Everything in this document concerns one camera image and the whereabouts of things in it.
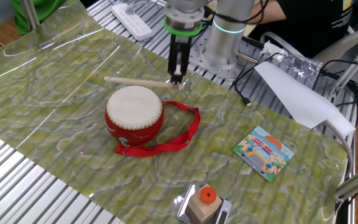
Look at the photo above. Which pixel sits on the white power strip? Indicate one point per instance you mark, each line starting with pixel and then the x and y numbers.
pixel 132 23

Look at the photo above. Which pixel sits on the person in black shirt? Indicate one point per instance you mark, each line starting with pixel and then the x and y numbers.
pixel 315 28

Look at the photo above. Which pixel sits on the grey power plug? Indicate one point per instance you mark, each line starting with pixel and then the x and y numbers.
pixel 130 9

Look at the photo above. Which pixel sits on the crumpled clear plastic wrap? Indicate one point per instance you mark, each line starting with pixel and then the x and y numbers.
pixel 303 68

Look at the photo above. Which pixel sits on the white curved tube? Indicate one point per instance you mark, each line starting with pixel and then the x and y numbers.
pixel 346 144

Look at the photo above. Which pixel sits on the silver digital scale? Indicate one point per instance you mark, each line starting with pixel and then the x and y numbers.
pixel 225 214

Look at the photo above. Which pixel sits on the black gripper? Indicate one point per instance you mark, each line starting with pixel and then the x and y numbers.
pixel 180 45

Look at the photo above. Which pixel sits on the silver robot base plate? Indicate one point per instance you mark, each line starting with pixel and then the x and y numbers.
pixel 228 74

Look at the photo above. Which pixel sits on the red drum white head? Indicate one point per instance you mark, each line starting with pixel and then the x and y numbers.
pixel 135 133

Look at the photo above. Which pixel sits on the wooden block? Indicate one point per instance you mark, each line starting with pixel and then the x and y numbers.
pixel 202 211

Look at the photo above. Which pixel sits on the cartoon bus puzzle card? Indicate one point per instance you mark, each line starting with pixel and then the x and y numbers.
pixel 263 152

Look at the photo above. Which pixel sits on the bare person forearm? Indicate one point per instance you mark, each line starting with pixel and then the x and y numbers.
pixel 269 14

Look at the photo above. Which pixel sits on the white foam sheet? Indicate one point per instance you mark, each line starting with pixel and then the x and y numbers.
pixel 300 99

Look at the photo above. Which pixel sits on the wooden drumstick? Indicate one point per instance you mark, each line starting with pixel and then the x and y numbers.
pixel 135 81

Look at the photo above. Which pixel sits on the aluminium frame post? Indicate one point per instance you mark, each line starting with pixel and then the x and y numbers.
pixel 30 15

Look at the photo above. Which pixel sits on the silver base connector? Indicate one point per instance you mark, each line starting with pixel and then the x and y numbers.
pixel 247 58

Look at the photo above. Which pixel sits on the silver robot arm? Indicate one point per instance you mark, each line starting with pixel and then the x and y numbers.
pixel 225 43

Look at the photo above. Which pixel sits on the green marble pattern mat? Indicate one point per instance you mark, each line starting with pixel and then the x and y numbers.
pixel 57 93

